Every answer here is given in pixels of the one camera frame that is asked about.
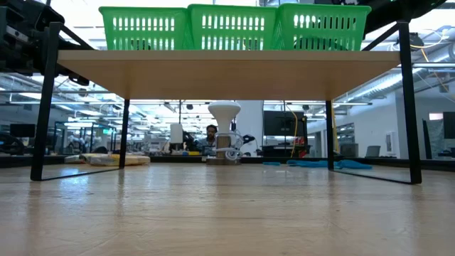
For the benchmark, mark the green three-compartment tray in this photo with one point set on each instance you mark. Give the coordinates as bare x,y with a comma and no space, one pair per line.
227,74

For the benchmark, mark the dark standing panel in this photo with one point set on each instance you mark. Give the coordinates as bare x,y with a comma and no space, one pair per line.
426,142

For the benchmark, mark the grey laptop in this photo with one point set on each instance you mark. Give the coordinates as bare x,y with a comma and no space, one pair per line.
373,151

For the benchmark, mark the green plastic basket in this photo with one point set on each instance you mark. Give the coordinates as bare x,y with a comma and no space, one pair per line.
231,10
142,12
320,10

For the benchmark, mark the silver ventilation duct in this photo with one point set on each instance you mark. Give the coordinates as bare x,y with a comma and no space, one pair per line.
384,83

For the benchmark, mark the white wall poster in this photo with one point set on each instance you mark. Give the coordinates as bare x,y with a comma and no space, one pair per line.
390,142

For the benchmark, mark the person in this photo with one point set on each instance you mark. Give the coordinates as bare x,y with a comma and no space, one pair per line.
210,131

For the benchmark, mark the white cylinder object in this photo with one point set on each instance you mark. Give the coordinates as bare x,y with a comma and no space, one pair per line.
176,133

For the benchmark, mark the dark background object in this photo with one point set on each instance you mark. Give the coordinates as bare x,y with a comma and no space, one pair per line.
10,145

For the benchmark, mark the yellow packet white label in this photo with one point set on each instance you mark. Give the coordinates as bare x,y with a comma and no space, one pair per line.
136,160
97,154

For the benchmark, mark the dark grey cabinet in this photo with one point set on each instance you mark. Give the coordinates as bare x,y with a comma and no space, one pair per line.
350,150

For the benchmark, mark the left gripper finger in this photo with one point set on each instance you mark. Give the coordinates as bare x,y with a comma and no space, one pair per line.
71,41

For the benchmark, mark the blue rubber band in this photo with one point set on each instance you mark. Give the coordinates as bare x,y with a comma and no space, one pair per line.
272,164
305,163
352,164

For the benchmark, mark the black background desk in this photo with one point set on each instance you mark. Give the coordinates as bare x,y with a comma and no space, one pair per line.
281,151

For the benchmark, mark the white-lidded jar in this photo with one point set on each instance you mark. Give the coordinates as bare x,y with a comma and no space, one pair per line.
224,110

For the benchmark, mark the black computer monitor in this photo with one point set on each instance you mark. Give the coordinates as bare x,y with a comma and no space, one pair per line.
22,130
449,124
282,122

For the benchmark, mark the black background workstation frame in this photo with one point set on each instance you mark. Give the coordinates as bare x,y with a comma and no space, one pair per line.
54,138

